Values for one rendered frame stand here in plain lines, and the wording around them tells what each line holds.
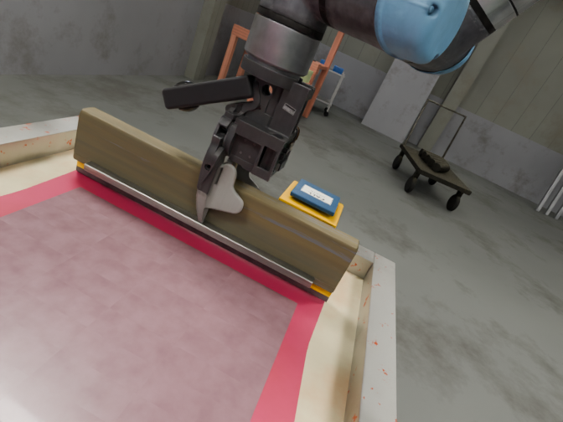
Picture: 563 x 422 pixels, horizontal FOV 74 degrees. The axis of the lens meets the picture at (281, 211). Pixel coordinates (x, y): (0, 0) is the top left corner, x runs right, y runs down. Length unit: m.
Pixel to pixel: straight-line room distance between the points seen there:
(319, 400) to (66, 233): 0.34
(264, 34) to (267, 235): 0.23
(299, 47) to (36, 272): 0.35
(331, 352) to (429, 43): 0.34
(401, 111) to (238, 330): 8.16
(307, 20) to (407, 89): 8.16
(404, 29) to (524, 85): 8.97
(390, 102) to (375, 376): 8.16
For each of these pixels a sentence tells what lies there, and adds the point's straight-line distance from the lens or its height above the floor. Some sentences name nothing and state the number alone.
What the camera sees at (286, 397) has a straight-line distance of 0.40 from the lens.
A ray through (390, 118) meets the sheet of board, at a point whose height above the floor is 0.35.
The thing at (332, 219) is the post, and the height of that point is 0.95.
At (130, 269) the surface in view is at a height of 0.96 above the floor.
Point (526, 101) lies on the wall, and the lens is 9.33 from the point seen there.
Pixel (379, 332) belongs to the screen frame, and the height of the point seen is 0.99.
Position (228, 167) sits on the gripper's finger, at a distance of 0.45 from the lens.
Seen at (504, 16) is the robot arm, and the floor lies 1.34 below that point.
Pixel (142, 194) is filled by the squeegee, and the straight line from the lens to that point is 0.53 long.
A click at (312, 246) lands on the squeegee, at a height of 1.03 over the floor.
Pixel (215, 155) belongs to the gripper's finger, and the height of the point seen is 1.10.
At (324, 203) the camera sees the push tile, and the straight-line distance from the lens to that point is 0.78.
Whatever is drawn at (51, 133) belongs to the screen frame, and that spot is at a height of 0.99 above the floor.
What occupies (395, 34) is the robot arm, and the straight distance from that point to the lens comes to 0.35.
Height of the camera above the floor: 1.26
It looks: 26 degrees down
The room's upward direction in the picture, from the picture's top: 25 degrees clockwise
